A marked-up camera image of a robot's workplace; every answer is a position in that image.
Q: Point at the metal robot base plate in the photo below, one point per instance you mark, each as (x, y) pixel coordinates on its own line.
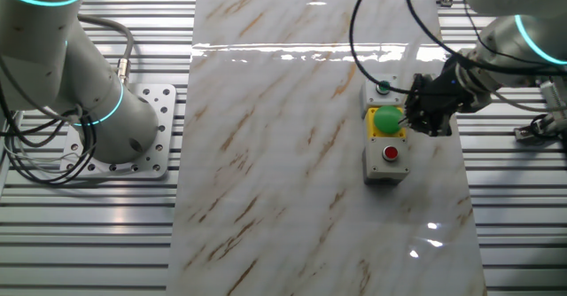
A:
(164, 110)

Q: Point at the grey box small green button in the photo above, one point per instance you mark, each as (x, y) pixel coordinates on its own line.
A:
(370, 94)

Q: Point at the yellow box large green button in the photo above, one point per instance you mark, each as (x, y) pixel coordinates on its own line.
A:
(387, 119)

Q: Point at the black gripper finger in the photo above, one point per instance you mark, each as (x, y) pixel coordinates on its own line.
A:
(409, 120)
(438, 130)

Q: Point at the marble pattern table mat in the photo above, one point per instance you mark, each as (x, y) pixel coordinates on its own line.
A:
(274, 189)

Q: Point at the grey box red button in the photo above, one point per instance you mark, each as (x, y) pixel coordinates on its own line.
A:
(385, 172)

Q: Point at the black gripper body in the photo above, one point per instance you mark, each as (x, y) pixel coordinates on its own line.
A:
(436, 103)

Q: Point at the grey camera on mount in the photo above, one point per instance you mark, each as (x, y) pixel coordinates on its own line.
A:
(531, 132)

